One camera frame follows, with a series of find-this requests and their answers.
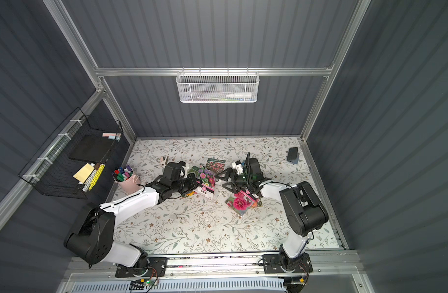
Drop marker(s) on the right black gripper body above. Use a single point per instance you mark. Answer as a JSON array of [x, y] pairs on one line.
[[235, 179]]

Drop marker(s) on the white wire mesh basket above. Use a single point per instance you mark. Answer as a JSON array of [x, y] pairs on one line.
[[201, 88]]

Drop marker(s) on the yellow sticky note pad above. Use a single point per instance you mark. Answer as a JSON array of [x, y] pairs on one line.
[[83, 174]]

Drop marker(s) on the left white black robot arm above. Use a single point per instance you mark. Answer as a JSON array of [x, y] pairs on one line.
[[91, 235]]

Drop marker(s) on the pink carnation seed packet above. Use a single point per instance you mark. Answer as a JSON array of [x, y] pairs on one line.
[[243, 201]]

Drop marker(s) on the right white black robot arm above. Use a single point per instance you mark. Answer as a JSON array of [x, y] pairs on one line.
[[303, 208]]

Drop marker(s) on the red pink field seed packet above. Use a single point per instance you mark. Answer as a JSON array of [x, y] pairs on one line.
[[215, 165]]

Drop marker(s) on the black wire wall basket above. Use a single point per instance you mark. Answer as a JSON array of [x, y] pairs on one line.
[[71, 165]]

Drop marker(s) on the black notebook in basket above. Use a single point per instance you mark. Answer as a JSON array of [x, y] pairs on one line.
[[93, 149]]

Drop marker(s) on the pink marker cup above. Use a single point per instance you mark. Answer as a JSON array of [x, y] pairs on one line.
[[127, 179]]

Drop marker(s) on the white bottle in basket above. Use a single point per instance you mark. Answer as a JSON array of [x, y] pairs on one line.
[[240, 96]]

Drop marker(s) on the yellow sunflower seed packet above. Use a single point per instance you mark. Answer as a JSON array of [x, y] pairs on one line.
[[196, 171]]

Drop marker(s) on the black rectangular eraser block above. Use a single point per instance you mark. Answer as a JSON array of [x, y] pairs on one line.
[[293, 155]]

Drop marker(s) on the purple pink flower seed packet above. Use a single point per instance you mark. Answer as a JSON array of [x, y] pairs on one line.
[[206, 187]]

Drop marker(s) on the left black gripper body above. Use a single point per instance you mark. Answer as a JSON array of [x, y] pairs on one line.
[[189, 183]]

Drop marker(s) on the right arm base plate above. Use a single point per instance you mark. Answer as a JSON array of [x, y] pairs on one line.
[[279, 263]]

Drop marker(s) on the small white pink clip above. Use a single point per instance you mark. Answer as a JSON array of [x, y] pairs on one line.
[[164, 161]]

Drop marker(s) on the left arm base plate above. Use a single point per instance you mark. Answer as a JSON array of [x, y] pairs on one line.
[[145, 267]]

